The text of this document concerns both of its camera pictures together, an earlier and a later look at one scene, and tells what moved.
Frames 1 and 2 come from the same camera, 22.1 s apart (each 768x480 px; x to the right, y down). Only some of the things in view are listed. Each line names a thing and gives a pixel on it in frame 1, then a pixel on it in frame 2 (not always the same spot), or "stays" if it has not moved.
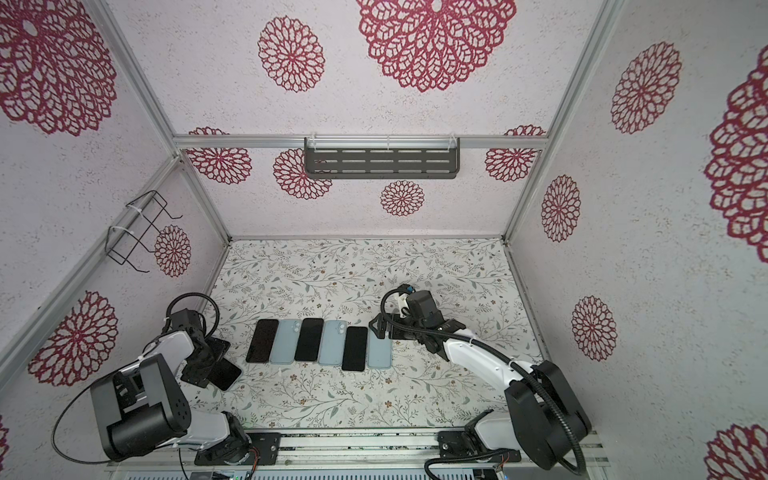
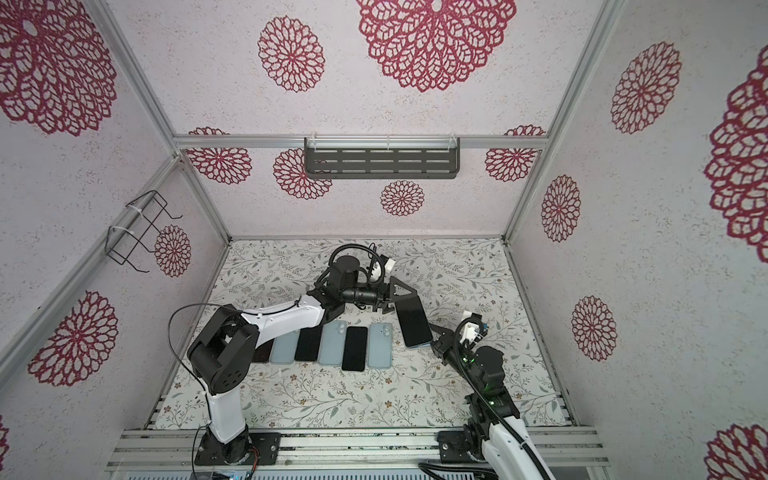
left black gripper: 199,376 -> 386,297
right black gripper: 394,321 -> 447,346
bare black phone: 309,343 stays
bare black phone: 355,349 stays
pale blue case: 285,342 stays
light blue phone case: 332,342 stays
